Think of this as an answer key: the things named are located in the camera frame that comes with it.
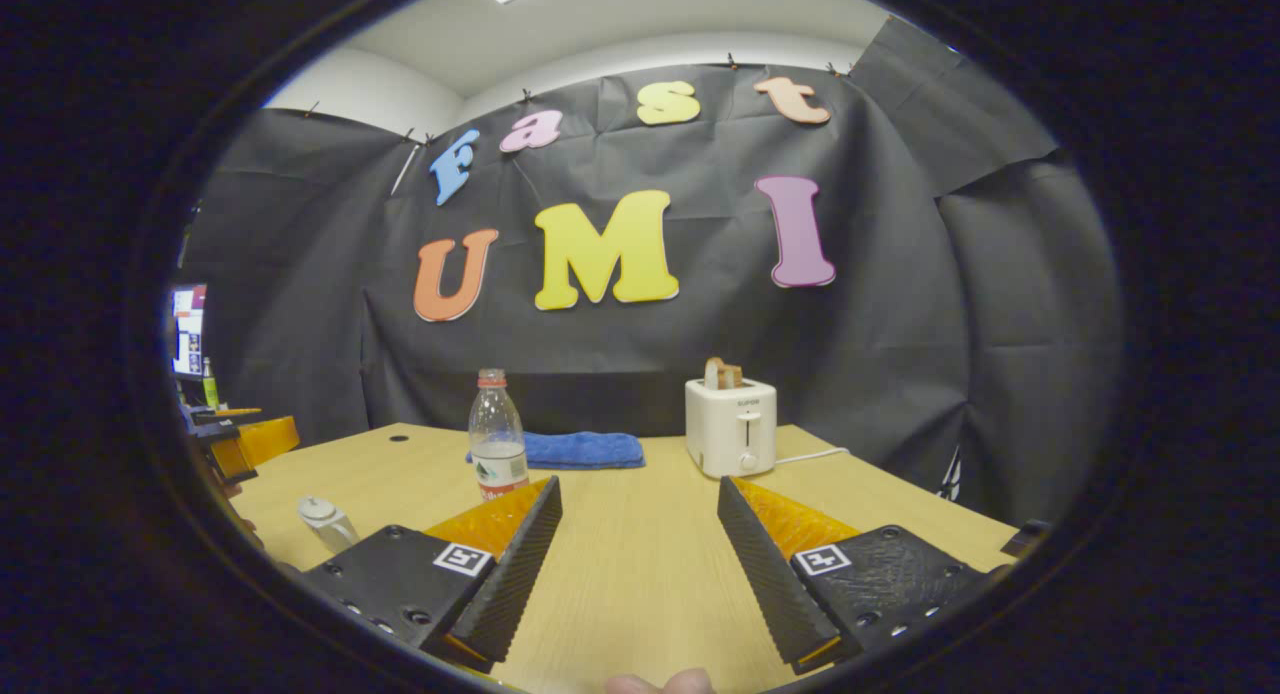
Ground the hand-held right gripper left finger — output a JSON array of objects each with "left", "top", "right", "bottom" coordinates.
[{"left": 298, "top": 476, "right": 563, "bottom": 673}]

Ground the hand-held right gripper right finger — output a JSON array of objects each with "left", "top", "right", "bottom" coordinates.
[{"left": 715, "top": 476, "right": 993, "bottom": 676}]

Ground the white ceramic teacup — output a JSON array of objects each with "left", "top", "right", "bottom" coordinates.
[{"left": 298, "top": 496, "right": 360, "bottom": 556}]

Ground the clear plastic water bottle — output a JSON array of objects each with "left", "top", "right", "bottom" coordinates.
[{"left": 468, "top": 368, "right": 531, "bottom": 502}]

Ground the computer monitor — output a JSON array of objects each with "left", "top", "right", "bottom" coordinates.
[{"left": 168, "top": 283, "right": 209, "bottom": 381}]

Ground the blue towel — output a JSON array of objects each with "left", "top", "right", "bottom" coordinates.
[{"left": 465, "top": 431, "right": 647, "bottom": 472}]

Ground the white toaster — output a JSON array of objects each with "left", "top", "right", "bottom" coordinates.
[{"left": 685, "top": 377, "right": 779, "bottom": 480}]

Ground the black backdrop cloth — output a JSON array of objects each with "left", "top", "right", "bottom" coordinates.
[{"left": 175, "top": 14, "right": 1126, "bottom": 530}]

